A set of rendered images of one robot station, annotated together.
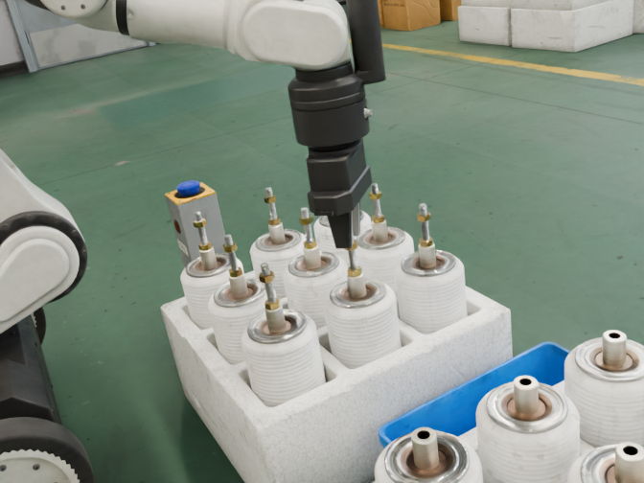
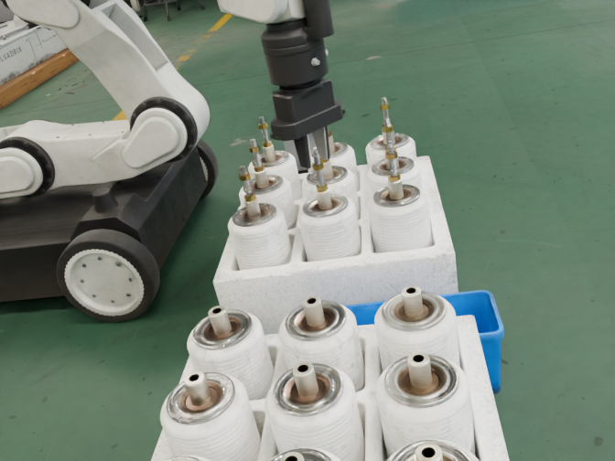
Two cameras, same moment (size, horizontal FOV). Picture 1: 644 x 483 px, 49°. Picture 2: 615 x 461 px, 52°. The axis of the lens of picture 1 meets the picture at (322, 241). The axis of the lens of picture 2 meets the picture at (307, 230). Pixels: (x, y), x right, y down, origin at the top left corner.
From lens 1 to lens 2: 54 cm
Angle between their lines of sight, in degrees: 32
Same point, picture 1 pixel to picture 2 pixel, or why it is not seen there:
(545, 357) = (483, 304)
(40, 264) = (158, 134)
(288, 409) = (240, 275)
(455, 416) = not seen: hidden behind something
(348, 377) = (293, 266)
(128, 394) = not seen: hidden behind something
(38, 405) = (131, 227)
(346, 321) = (303, 224)
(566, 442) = (318, 354)
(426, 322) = (381, 243)
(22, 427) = (111, 237)
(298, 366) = (254, 247)
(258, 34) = not seen: outside the picture
